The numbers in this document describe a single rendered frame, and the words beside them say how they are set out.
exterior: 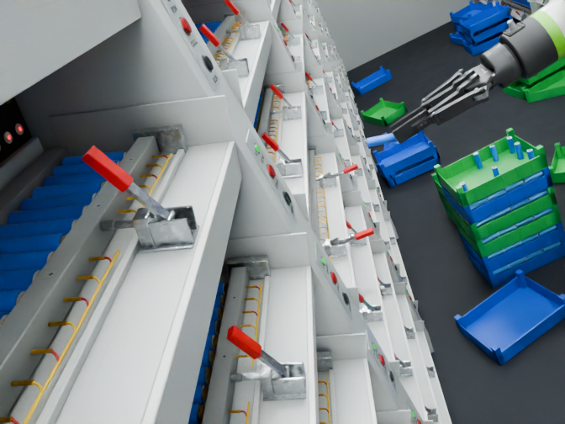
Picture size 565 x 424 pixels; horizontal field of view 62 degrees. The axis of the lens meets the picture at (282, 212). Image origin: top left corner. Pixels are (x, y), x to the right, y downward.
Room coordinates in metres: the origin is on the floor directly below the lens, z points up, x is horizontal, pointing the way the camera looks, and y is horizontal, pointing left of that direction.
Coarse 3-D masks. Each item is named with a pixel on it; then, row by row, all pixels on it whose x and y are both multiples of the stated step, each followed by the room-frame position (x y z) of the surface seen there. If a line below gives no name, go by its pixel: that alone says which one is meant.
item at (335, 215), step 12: (312, 144) 1.17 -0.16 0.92; (324, 144) 1.16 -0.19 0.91; (324, 156) 1.14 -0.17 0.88; (324, 168) 1.08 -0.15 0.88; (336, 168) 1.06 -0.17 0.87; (336, 180) 1.00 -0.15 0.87; (336, 192) 0.95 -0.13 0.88; (324, 204) 0.91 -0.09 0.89; (336, 204) 0.90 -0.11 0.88; (336, 216) 0.85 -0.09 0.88; (324, 228) 0.82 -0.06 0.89; (336, 228) 0.81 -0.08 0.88; (348, 252) 0.73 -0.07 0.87; (336, 264) 0.70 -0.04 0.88; (348, 264) 0.69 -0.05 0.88; (348, 276) 0.66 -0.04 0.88; (348, 288) 0.58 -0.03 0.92
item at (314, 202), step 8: (312, 152) 1.13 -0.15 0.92; (312, 160) 1.09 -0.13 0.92; (312, 168) 1.04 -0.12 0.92; (320, 168) 1.06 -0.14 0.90; (312, 176) 1.01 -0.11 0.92; (312, 184) 0.97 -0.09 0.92; (312, 192) 0.93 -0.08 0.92; (320, 192) 0.95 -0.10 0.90; (312, 200) 0.90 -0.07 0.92; (312, 208) 0.87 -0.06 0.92; (312, 216) 0.84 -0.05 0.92; (320, 216) 0.85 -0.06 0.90; (312, 224) 0.81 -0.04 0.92; (328, 232) 0.79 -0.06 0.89; (320, 240) 0.77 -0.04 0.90
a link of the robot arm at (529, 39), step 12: (516, 24) 0.75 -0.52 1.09; (528, 24) 0.73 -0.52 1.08; (540, 24) 0.71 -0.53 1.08; (504, 36) 0.75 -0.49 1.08; (516, 36) 0.73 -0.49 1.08; (528, 36) 0.71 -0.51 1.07; (540, 36) 0.70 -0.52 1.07; (516, 48) 0.72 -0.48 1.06; (528, 48) 0.71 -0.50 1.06; (540, 48) 0.70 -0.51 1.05; (552, 48) 0.69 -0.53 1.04; (516, 60) 0.72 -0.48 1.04; (528, 60) 0.70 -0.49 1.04; (540, 60) 0.70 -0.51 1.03; (552, 60) 0.70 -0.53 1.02; (528, 72) 0.71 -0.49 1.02
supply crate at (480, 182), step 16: (496, 144) 1.42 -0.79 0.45; (528, 144) 1.31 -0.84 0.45; (464, 160) 1.44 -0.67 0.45; (512, 160) 1.34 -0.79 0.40; (528, 160) 1.30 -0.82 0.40; (544, 160) 1.22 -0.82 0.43; (448, 176) 1.45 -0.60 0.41; (464, 176) 1.41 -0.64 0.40; (480, 176) 1.36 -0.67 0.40; (496, 176) 1.24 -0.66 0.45; (512, 176) 1.23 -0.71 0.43; (528, 176) 1.23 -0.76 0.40; (464, 192) 1.26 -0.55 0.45; (480, 192) 1.25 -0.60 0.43
